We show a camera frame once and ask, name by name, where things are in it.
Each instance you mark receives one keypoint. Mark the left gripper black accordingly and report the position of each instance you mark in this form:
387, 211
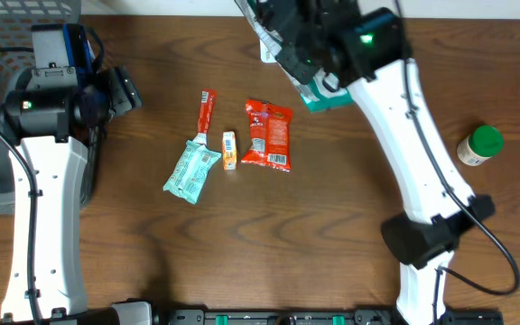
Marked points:
124, 93

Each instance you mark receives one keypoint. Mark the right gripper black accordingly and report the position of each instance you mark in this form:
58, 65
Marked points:
303, 69

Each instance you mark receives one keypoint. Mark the green snack packet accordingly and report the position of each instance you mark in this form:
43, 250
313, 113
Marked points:
313, 94

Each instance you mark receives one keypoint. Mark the red snack stick packet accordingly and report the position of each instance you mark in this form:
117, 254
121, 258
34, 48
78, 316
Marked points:
207, 103

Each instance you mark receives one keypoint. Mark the orange red snack pouch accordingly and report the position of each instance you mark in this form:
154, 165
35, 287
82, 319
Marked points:
269, 133

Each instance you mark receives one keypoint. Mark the pale green wipes packet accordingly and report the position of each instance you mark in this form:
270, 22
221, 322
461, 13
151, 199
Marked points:
191, 171

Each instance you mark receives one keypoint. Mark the small orange juice box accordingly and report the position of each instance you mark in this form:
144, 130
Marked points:
229, 150

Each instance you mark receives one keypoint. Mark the green lid white jar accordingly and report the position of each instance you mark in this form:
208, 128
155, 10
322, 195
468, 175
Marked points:
482, 144

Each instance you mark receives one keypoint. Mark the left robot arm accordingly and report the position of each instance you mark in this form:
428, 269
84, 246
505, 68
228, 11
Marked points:
52, 124

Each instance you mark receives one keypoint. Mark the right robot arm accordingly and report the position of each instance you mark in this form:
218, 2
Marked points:
335, 55

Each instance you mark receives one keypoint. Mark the white barcode scanner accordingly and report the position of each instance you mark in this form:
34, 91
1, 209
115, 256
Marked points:
266, 53

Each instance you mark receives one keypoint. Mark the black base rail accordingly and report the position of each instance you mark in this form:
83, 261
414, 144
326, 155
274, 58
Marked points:
355, 317

